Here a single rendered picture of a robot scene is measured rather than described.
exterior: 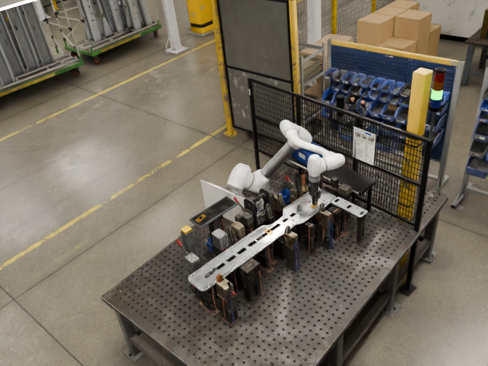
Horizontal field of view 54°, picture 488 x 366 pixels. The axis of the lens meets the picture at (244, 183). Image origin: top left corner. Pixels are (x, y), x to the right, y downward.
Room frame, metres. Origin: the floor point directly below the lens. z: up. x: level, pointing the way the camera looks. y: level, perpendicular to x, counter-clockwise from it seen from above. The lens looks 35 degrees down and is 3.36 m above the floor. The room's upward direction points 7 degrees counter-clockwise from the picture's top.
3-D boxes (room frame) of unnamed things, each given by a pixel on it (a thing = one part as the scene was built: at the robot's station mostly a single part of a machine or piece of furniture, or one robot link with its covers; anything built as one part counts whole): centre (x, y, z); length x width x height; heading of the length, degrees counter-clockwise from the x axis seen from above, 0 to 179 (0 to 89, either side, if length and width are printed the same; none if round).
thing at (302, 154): (3.54, -0.60, 1.10); 0.30 x 0.17 x 0.13; 29
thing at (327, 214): (2.76, -0.59, 0.87); 0.12 x 0.09 x 0.35; 38
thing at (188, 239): (2.63, 0.45, 0.92); 0.08 x 0.08 x 0.44; 38
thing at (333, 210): (2.86, -0.68, 0.84); 0.11 x 0.10 x 0.28; 38
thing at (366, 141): (3.23, -1.00, 1.30); 0.23 x 0.02 x 0.31; 38
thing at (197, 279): (2.65, -0.13, 1.00); 1.38 x 0.22 x 0.02; 128
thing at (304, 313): (2.85, -0.29, 0.68); 2.56 x 1.61 x 0.04; 135
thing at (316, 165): (2.92, -0.55, 1.38); 0.13 x 0.11 x 0.16; 103
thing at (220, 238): (2.60, 0.22, 0.90); 0.13 x 0.10 x 0.41; 38
